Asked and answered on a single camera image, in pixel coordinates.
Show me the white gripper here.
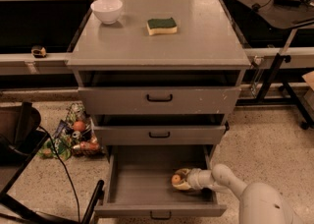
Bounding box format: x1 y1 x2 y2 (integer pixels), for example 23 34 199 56
173 168 202 191

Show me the orange fruit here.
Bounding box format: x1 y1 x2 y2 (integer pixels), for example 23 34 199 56
171 174 182 185

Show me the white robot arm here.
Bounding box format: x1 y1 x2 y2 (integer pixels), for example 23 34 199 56
171 164 304 224

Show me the grey bottom drawer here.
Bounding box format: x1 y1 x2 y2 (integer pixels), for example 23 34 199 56
95 145 227 220

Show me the grey drawer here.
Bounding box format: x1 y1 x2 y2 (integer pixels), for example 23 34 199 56
78 70 240 115
94 114 229 145
95 145 227 220

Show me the grey middle drawer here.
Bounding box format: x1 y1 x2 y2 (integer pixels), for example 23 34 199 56
94 114 229 145

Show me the grey drawer cabinet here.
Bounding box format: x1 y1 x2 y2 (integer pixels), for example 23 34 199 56
67 0 252 219

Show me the grey top drawer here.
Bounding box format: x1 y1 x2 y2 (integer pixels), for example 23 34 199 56
78 70 240 115

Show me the green yellow sponge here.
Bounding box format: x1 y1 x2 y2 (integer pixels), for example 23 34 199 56
146 18 178 35

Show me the black folding chair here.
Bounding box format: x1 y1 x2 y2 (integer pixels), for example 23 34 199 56
0 102 104 224

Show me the white bowl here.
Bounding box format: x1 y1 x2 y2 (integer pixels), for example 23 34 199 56
90 0 123 25

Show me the yellow black tape measure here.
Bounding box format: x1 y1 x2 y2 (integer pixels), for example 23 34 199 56
31 45 47 58

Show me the black cable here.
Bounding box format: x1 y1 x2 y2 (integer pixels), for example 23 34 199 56
38 125 81 224

